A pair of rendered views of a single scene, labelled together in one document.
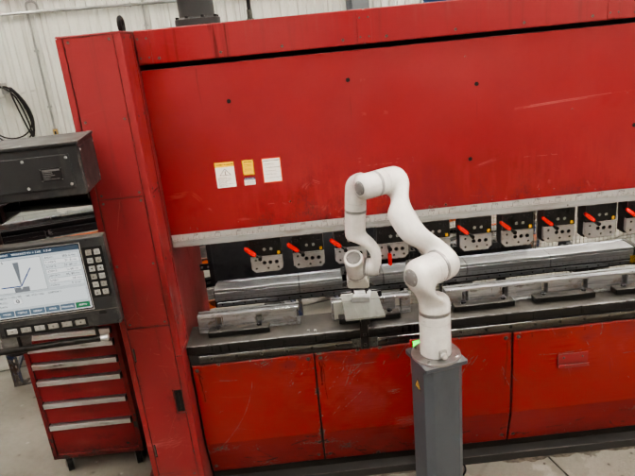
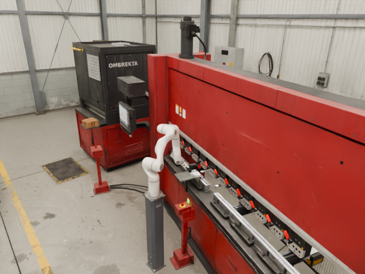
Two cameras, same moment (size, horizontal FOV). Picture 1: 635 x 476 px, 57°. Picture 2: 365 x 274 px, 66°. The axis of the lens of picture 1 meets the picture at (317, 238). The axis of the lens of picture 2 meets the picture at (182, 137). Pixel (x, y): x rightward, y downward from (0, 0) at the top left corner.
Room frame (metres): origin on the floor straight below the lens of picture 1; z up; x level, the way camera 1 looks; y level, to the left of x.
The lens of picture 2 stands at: (1.24, -2.86, 2.73)
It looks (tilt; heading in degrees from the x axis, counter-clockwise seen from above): 23 degrees down; 66
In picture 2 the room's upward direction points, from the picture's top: 1 degrees clockwise
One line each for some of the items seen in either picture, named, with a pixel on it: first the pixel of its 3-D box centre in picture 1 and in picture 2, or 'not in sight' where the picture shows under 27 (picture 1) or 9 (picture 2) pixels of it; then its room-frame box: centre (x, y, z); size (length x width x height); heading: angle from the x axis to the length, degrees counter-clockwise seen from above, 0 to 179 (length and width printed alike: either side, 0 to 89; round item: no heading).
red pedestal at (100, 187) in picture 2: not in sight; (98, 169); (1.65, 1.46, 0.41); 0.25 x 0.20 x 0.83; 1
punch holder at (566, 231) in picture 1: (555, 222); (249, 197); (2.67, -1.15, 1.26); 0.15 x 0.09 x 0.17; 91
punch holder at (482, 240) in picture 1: (473, 230); (224, 176); (2.67, -0.75, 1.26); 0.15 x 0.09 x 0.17; 91
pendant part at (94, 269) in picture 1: (55, 282); (127, 116); (2.10, 1.01, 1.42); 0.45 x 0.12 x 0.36; 96
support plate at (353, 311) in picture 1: (362, 305); (187, 175); (2.51, -0.18, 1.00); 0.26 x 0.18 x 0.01; 1
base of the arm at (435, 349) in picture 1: (435, 333); (153, 187); (2.01, -0.42, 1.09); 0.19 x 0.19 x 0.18
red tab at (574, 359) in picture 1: (574, 359); (231, 263); (2.52, -1.20, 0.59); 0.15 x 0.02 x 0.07; 91
